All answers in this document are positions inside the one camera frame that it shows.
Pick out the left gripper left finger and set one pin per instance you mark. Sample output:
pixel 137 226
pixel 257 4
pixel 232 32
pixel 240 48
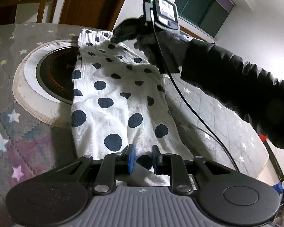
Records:
pixel 113 165

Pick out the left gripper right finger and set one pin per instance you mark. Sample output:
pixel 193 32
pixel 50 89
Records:
pixel 176 168

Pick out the white navy polka-dot garment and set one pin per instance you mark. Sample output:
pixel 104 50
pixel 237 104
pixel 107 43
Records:
pixel 119 100

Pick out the black jacket right forearm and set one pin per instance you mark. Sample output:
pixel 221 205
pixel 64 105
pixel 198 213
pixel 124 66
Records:
pixel 252 92

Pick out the grey gloved right hand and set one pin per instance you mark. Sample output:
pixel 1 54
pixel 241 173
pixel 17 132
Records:
pixel 165 45

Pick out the dark green window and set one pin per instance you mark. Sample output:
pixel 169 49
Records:
pixel 208 15

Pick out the brown wooden door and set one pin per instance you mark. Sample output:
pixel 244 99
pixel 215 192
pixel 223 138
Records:
pixel 99 14

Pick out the grey star quilted table cover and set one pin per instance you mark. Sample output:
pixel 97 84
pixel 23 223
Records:
pixel 29 147

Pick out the round black induction cooktop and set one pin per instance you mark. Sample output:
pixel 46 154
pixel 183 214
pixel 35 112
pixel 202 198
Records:
pixel 43 85

